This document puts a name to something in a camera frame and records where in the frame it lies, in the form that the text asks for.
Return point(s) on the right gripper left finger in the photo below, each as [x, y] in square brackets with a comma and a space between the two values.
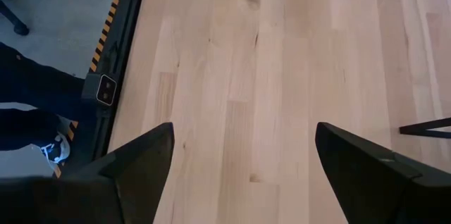
[134, 181]

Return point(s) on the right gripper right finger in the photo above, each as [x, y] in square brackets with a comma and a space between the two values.
[380, 188]

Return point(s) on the person's white shoe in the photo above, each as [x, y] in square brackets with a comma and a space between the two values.
[58, 150]

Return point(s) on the person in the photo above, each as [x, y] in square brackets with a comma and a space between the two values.
[28, 83]

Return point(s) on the yellow-black hazard tape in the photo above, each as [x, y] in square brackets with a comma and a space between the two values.
[105, 23]

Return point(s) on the black office chair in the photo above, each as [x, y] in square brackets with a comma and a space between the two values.
[20, 29]

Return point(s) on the grey table-level camera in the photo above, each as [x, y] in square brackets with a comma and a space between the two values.
[105, 90]

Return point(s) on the black aluminium table frame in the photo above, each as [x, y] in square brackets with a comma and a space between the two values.
[123, 41]

